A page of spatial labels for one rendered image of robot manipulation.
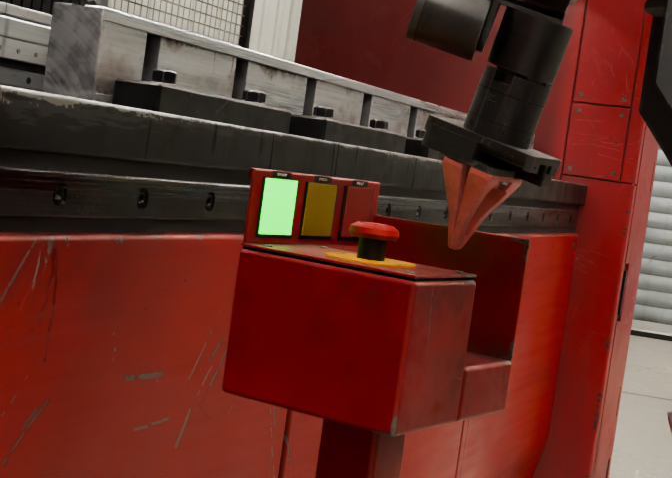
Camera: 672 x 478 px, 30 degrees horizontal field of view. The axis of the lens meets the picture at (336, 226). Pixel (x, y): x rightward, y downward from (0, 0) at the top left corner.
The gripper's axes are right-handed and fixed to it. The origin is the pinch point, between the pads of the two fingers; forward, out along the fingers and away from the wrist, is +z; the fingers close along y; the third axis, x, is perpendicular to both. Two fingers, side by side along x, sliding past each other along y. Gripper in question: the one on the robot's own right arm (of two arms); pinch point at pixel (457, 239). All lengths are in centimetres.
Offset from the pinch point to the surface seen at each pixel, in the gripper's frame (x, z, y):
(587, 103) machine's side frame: -168, -8, 58
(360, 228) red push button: 12.0, 0.2, 2.6
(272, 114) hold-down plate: -23.5, 0.1, 37.7
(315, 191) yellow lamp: 6.5, 0.1, 10.9
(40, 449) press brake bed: 21.8, 25.8, 18.1
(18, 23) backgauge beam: -12, 1, 69
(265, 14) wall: -606, 27, 464
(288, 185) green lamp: 10.6, -0.2, 11.0
